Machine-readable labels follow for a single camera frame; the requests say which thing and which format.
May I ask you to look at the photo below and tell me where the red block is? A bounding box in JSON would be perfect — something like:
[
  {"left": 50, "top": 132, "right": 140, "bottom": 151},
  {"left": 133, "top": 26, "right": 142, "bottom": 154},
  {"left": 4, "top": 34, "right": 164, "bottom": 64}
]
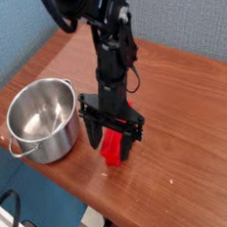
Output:
[{"left": 95, "top": 100, "right": 140, "bottom": 169}]

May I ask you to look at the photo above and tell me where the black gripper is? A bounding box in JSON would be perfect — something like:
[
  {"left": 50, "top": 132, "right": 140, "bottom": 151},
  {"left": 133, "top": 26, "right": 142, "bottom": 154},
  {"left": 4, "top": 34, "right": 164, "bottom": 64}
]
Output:
[{"left": 77, "top": 76, "right": 145, "bottom": 160}]

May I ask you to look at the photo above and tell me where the stainless steel pot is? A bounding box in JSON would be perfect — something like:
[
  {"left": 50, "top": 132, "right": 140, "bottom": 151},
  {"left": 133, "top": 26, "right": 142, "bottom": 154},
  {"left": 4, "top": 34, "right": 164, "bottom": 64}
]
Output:
[{"left": 6, "top": 78, "right": 80, "bottom": 163}]

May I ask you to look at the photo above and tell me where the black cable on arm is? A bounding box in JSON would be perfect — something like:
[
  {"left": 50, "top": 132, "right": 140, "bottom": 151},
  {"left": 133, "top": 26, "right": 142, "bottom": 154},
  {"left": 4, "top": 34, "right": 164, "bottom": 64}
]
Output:
[{"left": 122, "top": 63, "right": 143, "bottom": 95}]

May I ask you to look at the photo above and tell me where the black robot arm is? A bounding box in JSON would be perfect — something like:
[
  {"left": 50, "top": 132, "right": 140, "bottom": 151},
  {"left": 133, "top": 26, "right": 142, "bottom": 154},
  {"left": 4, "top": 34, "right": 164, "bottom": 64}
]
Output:
[{"left": 41, "top": 0, "right": 145, "bottom": 160}]

